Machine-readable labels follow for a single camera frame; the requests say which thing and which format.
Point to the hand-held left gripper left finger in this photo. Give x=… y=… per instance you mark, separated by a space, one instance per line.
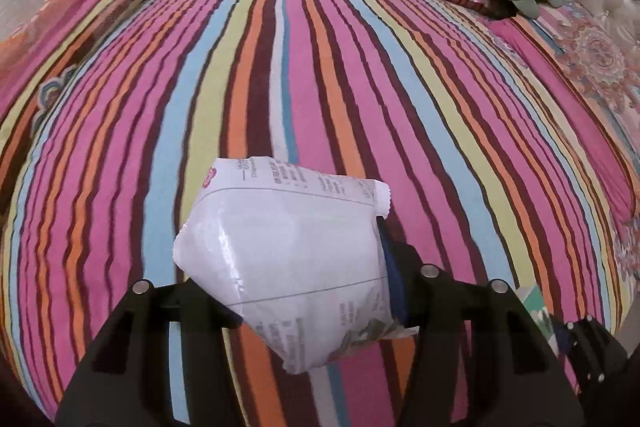
x=200 y=302

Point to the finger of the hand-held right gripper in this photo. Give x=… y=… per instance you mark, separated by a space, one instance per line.
x=564 y=341

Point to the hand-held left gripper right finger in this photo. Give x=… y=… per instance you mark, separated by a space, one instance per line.
x=392 y=277

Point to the white green carton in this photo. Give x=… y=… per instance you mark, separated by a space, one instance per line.
x=537 y=312

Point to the white plastic packet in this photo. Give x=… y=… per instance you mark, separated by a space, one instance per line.
x=290 y=257

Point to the striped blanket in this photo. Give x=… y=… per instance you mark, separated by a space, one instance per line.
x=150 y=132

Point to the pink floral bedsheet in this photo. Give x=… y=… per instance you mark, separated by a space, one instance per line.
x=590 y=72

